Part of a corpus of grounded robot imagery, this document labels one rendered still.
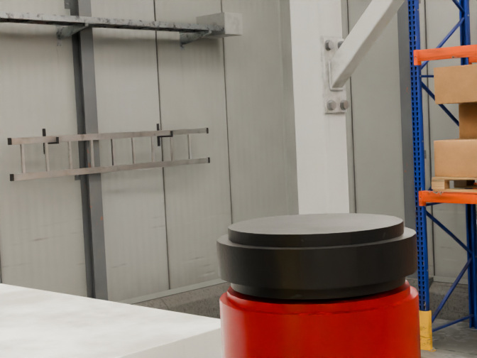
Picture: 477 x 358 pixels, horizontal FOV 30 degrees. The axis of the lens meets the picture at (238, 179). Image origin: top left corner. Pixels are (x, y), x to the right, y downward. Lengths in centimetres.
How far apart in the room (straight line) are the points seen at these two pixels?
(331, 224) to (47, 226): 919
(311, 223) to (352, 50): 251
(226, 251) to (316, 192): 258
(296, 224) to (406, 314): 4
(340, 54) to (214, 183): 825
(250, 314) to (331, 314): 2
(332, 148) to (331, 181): 10
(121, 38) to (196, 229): 245
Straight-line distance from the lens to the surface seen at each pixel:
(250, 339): 21
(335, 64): 276
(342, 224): 22
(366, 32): 270
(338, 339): 21
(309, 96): 279
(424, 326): 925
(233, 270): 21
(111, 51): 996
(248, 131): 1138
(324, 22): 279
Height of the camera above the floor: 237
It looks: 4 degrees down
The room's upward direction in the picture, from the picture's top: 3 degrees counter-clockwise
